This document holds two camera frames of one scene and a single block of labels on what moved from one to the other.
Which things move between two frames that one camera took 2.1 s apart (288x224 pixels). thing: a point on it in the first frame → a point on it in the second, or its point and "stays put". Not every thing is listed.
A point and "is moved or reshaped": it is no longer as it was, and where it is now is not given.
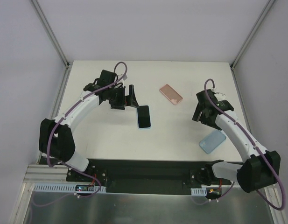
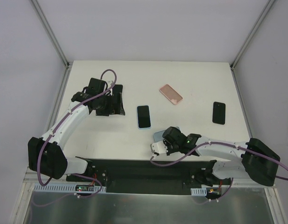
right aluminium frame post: (270, 4) stays put
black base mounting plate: (146, 177) stays put
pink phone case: (171, 94) stays put
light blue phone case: (211, 142) is moved or reshaped
